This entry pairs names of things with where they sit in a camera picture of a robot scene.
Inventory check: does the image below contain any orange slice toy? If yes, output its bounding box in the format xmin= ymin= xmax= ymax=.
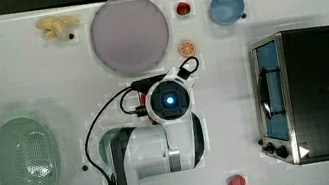
xmin=178 ymin=40 xmax=196 ymax=58

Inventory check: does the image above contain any black toaster oven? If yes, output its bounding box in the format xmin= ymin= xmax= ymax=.
xmin=250 ymin=25 xmax=329 ymax=165

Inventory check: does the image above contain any pink toy peach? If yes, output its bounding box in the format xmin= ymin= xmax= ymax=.
xmin=228 ymin=174 xmax=246 ymax=185

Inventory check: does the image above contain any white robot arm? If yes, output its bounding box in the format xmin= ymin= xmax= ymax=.
xmin=100 ymin=66 xmax=205 ymax=185

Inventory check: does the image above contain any green plastic strainer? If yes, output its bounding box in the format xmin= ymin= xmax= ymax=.
xmin=0 ymin=116 xmax=59 ymax=185

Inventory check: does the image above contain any yellow plush banana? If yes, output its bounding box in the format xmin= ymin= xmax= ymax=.
xmin=35 ymin=16 xmax=80 ymax=40

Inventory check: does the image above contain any grey round plate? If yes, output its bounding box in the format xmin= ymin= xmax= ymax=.
xmin=90 ymin=0 xmax=169 ymax=76

